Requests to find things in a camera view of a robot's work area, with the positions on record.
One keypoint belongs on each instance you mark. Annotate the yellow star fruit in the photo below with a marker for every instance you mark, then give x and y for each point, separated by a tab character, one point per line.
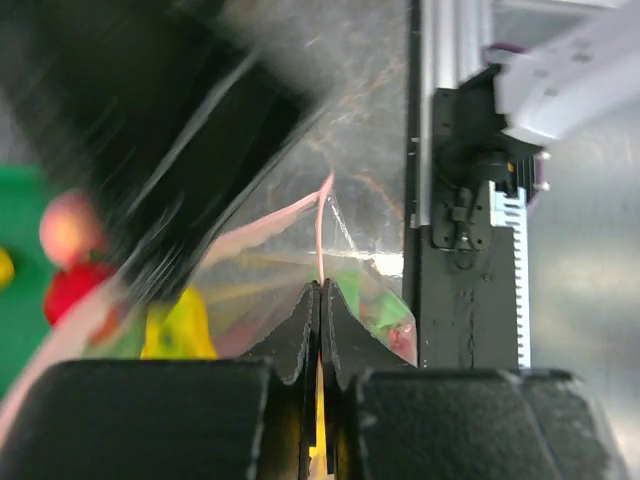
7	269

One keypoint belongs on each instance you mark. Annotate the yellow banana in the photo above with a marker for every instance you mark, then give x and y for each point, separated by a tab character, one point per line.
179	331

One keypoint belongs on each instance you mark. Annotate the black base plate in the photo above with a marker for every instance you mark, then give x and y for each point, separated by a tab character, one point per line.
465	281

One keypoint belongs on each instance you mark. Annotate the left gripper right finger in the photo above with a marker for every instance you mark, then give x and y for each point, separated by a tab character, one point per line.
386	419

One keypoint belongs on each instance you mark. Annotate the peach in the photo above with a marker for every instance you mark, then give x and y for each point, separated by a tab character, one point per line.
70	230

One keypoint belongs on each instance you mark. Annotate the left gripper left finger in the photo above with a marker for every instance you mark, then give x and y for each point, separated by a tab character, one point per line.
249	417

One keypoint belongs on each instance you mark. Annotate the pink dragon fruit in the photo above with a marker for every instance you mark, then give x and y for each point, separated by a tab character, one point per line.
380	310

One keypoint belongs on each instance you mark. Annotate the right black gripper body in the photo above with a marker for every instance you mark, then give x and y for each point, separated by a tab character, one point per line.
160	111

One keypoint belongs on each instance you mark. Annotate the clear pink zip top bag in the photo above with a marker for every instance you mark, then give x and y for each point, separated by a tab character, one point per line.
250	278

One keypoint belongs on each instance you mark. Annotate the green plastic crate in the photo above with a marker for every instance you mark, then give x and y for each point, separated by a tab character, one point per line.
24	197

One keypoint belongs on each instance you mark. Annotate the white cable duct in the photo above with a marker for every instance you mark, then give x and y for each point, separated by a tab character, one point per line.
512	213

